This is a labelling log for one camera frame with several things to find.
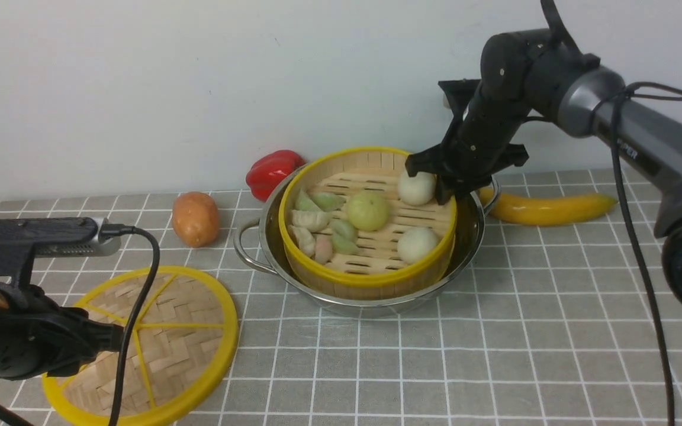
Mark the white round bun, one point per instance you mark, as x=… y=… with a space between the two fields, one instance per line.
x=416 y=243
x=417 y=190

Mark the stainless steel pot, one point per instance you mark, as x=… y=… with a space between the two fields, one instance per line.
x=470 y=229

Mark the brown potato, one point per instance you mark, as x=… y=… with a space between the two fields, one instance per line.
x=196 y=219

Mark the pink white dumpling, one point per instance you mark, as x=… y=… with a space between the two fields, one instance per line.
x=323 y=250

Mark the yellow rimmed bamboo steamer basket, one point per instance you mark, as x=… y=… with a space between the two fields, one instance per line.
x=376 y=271

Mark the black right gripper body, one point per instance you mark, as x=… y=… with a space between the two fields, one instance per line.
x=478 y=143

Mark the yellow banana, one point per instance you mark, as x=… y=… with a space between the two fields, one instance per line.
x=552 y=212

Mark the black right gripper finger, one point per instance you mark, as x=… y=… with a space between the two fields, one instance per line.
x=451 y=187
x=430 y=160

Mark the yellow rimmed bamboo steamer lid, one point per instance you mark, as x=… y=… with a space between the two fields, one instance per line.
x=182 y=347

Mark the red bell pepper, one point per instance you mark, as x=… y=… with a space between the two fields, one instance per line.
x=269 y=171

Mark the white round bun near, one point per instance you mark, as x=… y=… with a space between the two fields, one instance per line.
x=416 y=243

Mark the green round bun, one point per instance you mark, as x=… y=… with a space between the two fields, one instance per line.
x=368 y=210

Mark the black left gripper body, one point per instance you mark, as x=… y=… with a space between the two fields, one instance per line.
x=40 y=337

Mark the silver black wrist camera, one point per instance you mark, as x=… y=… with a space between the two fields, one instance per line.
x=24 y=240

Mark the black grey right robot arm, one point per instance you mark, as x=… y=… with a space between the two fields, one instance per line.
x=543 y=70

